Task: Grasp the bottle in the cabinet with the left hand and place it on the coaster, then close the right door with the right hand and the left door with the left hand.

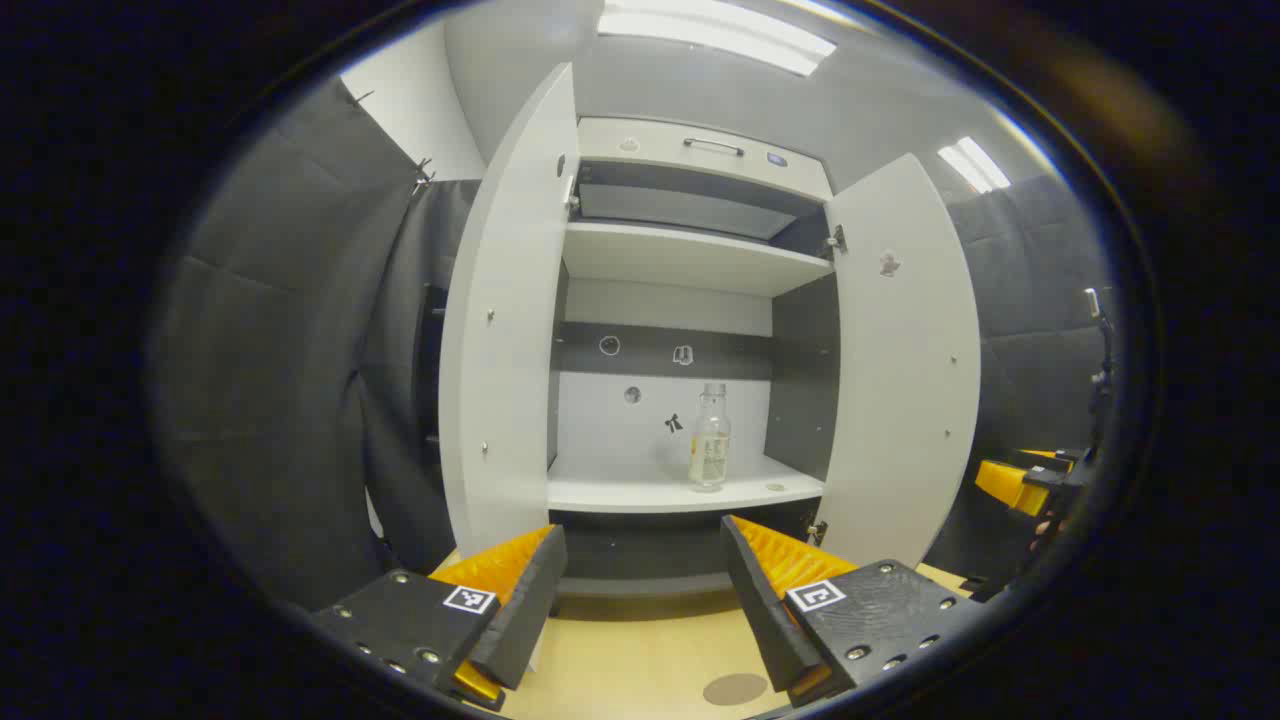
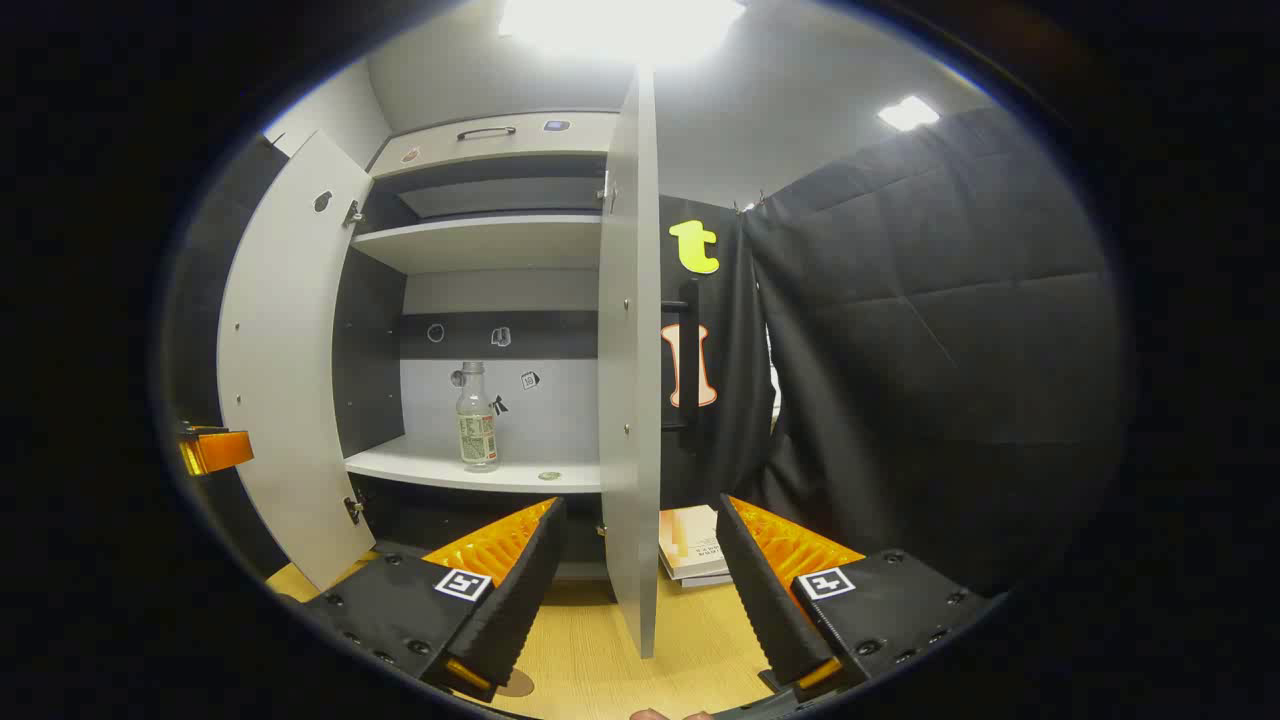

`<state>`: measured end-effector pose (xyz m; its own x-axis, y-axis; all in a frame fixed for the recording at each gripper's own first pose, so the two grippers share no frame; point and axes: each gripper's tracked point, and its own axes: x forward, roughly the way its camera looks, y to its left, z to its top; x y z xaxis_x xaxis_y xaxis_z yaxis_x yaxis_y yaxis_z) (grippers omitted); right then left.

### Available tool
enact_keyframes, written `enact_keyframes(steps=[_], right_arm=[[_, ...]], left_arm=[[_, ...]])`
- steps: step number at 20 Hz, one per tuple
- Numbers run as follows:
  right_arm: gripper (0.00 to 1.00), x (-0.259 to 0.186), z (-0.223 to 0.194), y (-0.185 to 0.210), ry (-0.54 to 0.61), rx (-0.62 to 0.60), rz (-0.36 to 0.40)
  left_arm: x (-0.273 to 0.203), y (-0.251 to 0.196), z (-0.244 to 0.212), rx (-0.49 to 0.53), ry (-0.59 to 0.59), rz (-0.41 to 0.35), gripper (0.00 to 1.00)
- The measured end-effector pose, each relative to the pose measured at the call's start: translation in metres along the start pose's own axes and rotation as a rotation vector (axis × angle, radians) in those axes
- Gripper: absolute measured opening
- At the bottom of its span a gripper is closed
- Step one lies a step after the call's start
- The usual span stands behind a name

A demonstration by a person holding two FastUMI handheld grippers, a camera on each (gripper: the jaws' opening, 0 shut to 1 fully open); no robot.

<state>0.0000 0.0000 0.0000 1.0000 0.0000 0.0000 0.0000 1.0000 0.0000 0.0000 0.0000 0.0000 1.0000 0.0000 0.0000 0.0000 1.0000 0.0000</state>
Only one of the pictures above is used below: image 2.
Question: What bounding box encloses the ceiling light panel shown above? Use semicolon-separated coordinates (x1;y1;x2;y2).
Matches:
498;0;748;68
876;94;942;132

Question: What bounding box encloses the black backdrop cloth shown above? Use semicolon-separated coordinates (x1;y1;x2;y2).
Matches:
160;103;1129;601

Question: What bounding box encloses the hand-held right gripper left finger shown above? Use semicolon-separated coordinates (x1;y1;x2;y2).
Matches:
298;496;568;704

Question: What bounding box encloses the clear labelled bottle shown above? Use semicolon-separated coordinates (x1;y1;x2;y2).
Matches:
456;361;501;474

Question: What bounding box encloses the grey cabinet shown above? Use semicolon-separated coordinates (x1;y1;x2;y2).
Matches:
333;110;641;583

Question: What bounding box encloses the white cabinet shelf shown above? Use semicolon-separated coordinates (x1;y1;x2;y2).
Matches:
349;212;605;275
344;432;602;494

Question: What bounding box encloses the black door handle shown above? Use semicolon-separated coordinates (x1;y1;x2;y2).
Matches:
661;279;703;433

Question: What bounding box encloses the grey cabinet drawer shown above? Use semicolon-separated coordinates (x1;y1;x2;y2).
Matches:
367;111;622;182

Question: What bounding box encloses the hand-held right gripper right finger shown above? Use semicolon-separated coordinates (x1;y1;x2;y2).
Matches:
715;493;1004;711

